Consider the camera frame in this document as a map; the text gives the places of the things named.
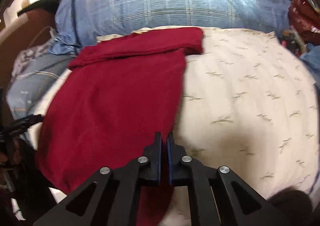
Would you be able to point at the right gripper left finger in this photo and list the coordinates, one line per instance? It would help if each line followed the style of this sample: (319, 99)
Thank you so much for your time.
(109, 197)

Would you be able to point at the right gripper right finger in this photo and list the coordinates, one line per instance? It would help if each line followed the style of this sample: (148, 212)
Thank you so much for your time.
(218, 196)

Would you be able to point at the red sweater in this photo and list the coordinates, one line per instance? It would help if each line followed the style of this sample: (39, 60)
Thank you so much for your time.
(119, 94)

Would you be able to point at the grey star-print bedsheet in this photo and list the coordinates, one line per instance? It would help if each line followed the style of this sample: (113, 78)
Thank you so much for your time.
(34, 71)

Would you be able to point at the cream leaf-print pillow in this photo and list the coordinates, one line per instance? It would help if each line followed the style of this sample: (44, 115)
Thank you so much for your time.
(249, 104)

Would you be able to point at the black cloth on headboard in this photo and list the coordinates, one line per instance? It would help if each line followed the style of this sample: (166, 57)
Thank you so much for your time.
(47, 5)

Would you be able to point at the blue plaid quilt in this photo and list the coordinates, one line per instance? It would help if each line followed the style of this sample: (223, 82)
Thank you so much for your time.
(80, 22)

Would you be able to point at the clutter pile beside bed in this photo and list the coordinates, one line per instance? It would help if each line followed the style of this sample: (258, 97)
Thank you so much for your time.
(307, 53)

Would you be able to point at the red shiny plastic bag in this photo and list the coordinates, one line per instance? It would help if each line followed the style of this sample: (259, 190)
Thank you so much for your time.
(305, 19)

